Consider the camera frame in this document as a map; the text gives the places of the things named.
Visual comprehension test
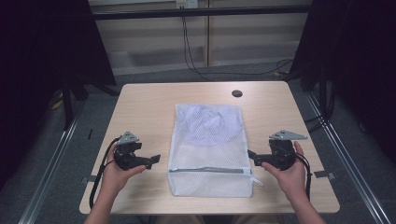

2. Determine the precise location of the grey tape strip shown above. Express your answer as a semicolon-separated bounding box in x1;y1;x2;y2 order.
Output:
78;175;103;185
313;170;337;180

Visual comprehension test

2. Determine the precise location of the white mesh laundry bag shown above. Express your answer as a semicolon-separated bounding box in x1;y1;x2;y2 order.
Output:
167;103;265;199

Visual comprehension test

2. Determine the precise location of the short black wall cable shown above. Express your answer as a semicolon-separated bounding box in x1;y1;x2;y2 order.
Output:
181;16;216;82

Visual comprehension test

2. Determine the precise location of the black horizontal frame bar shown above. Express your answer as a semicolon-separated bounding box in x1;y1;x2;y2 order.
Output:
92;5;312;21

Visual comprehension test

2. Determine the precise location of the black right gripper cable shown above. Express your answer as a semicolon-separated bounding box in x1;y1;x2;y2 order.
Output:
295;152;313;202

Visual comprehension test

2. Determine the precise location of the white wall socket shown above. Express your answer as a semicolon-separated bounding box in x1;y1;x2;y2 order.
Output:
176;0;199;9

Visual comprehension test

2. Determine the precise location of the person's right hand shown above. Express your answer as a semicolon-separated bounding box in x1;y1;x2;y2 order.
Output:
262;141;307;203

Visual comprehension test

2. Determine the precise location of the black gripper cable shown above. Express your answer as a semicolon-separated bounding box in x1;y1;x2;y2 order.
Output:
89;136;122;209
295;152;313;202

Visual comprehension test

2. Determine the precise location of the person's left hand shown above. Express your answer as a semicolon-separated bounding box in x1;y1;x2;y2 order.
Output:
101;161;147;199

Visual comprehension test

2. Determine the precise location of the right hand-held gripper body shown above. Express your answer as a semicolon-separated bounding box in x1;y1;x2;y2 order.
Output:
258;130;308;171

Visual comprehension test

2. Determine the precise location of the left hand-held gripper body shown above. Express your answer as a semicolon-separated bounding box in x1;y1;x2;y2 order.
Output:
113;131;153;171

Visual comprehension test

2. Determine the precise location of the black metal stand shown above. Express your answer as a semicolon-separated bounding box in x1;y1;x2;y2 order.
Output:
318;64;330;117
60;74;77;131

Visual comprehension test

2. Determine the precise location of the aluminium floor rail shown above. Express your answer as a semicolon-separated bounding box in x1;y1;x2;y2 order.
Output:
304;91;394;224
18;105;86;224

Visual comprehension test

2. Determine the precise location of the black floor cable bundle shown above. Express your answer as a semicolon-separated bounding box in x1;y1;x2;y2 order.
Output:
304;90;338;133

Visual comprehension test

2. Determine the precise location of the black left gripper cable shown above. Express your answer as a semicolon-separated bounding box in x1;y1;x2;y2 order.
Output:
89;136;122;209

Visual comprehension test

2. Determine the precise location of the white crumpled garment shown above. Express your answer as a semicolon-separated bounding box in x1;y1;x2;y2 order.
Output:
177;104;246;147

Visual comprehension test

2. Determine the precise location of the black curtain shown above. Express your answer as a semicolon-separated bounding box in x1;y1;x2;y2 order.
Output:
286;0;396;164
0;0;118;189

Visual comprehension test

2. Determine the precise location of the long black wall cable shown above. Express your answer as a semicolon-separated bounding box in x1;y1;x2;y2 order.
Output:
183;16;294;77

